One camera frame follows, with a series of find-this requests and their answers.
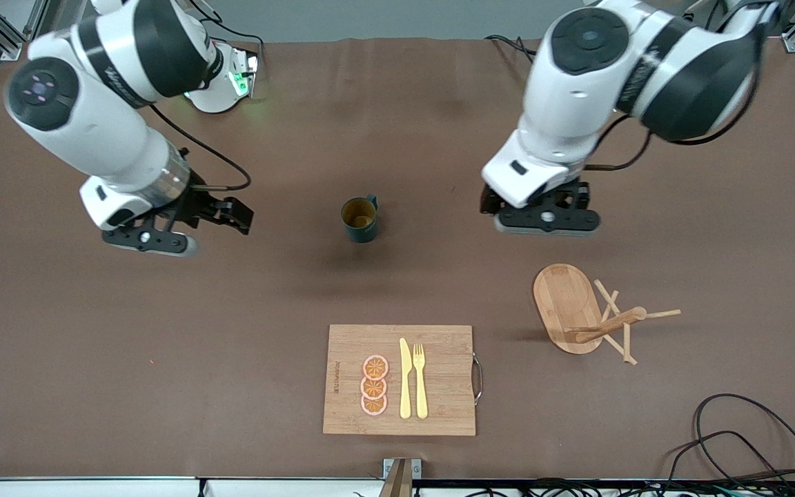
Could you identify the teal ceramic cup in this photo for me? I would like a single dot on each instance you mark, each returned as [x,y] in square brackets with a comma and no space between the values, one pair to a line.
[359,228]

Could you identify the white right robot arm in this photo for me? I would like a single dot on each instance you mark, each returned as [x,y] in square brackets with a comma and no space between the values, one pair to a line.
[87,131]

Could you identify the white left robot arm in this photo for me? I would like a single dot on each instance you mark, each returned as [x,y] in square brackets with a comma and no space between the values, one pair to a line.
[577,103]

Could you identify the wooden mug tree stand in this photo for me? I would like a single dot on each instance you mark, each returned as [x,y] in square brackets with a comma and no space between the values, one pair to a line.
[566,304]

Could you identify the yellow plastic knife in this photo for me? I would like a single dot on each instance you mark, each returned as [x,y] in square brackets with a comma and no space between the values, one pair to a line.
[405,379]

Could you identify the yellow plastic fork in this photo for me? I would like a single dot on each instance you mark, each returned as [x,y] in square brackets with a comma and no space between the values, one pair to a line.
[420,386]

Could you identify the orange slice toy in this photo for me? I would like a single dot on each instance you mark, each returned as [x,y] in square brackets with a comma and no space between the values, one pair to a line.
[373,388]
[375,366]
[373,406]

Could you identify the grey metal bracket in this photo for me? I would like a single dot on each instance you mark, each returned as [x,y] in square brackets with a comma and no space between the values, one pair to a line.
[401,473]

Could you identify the white table edge rail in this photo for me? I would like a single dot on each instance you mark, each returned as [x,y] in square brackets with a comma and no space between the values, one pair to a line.
[94,489]

